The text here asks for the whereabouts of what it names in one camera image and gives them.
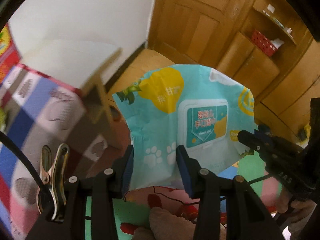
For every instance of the white bedside table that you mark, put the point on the white bedside table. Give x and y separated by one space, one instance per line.
80 64

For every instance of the red perforated basket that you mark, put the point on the red perforated basket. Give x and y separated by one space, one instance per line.
263 43

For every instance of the red floral patterned headboard cloth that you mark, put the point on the red floral patterned headboard cloth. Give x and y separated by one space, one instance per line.
9 54

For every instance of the wooden cabinet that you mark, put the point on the wooden cabinet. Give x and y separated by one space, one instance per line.
265 76

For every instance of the metal spring clamp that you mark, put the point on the metal spring clamp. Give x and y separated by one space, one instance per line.
52 174

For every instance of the person's right hand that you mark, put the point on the person's right hand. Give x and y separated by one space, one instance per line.
286 201

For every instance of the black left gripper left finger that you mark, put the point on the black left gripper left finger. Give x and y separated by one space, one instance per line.
89 209

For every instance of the teal wet wipes pack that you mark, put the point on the teal wet wipes pack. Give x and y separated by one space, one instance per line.
187 105

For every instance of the checkered heart bed sheet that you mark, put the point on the checkered heart bed sheet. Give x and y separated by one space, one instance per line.
40 112

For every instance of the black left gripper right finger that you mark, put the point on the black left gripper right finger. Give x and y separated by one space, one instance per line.
247 216

